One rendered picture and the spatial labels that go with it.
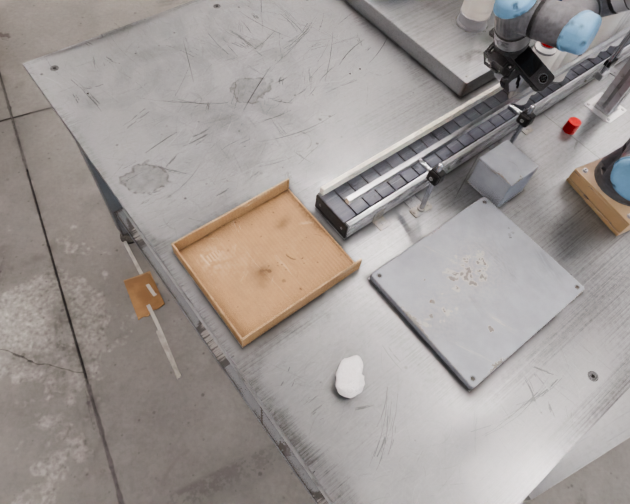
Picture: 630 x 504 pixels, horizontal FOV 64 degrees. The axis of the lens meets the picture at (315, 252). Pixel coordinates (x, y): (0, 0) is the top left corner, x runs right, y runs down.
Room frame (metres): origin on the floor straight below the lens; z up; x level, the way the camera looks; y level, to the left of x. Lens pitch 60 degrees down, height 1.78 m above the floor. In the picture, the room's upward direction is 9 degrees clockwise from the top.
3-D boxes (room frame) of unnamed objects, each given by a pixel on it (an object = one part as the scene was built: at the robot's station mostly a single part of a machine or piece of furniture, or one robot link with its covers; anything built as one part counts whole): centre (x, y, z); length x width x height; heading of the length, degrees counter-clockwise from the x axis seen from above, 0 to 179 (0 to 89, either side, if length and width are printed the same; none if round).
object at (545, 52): (1.07, -0.46, 0.98); 0.05 x 0.05 x 0.20
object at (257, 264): (0.52, 0.10, 0.85); 0.30 x 0.26 x 0.04; 135
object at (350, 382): (0.29, -0.10, 0.85); 0.08 x 0.07 x 0.04; 143
